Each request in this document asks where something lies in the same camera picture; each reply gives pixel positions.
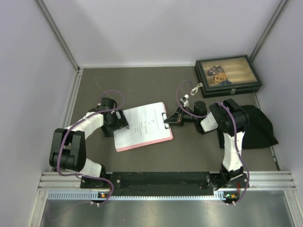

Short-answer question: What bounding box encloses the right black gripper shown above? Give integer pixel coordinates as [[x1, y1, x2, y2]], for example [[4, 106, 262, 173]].
[[164, 105, 199, 126]]

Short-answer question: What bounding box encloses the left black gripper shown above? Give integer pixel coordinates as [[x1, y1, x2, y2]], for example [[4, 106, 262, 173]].
[[102, 109, 129, 137]]

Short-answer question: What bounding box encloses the pink clipboard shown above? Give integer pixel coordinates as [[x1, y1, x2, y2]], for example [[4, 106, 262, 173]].
[[115, 102, 174, 152]]

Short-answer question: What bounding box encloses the form paper sheet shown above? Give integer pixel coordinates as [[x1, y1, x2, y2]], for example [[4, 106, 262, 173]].
[[113, 102, 173, 149]]

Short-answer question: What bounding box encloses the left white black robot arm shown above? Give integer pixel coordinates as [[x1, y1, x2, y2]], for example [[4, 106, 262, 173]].
[[49, 97, 129, 188]]

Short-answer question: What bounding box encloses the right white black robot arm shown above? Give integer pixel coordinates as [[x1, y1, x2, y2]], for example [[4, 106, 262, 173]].
[[164, 97, 250, 190]]

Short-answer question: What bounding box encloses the white ribbon loop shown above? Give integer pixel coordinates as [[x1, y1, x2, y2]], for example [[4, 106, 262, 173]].
[[190, 83, 203, 96]]

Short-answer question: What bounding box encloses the dark green display box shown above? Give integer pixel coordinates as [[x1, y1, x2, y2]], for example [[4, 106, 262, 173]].
[[195, 55, 262, 98]]

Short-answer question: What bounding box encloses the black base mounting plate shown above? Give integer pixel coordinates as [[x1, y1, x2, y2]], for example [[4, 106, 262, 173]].
[[80, 171, 250, 196]]

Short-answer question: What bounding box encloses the black folded cloth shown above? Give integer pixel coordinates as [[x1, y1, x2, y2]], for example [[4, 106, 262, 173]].
[[217, 104, 279, 150]]

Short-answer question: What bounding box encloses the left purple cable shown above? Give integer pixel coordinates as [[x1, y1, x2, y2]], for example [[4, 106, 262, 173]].
[[47, 90, 126, 222]]

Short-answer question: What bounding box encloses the purple cable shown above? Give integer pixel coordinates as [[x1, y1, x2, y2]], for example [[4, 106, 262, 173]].
[[47, 90, 126, 222], [177, 80, 250, 205]]

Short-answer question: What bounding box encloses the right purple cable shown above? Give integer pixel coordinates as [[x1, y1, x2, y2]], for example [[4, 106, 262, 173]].
[[177, 80, 250, 205]]

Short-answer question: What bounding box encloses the grey slotted cable duct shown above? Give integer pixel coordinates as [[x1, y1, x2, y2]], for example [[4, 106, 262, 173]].
[[47, 191, 239, 201]]

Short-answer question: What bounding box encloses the aluminium front rail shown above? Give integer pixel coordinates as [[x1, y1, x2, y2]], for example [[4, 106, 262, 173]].
[[38, 171, 296, 191]]

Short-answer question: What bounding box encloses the left aluminium frame post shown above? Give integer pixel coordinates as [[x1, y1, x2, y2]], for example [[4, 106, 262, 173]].
[[35, 0, 80, 70]]

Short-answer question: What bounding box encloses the aluminium frame post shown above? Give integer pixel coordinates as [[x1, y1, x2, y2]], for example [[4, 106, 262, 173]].
[[249, 0, 289, 62], [35, 0, 80, 70]]

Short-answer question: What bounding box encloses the right aluminium frame post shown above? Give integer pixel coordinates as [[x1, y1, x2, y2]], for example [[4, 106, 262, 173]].
[[249, 0, 289, 62]]

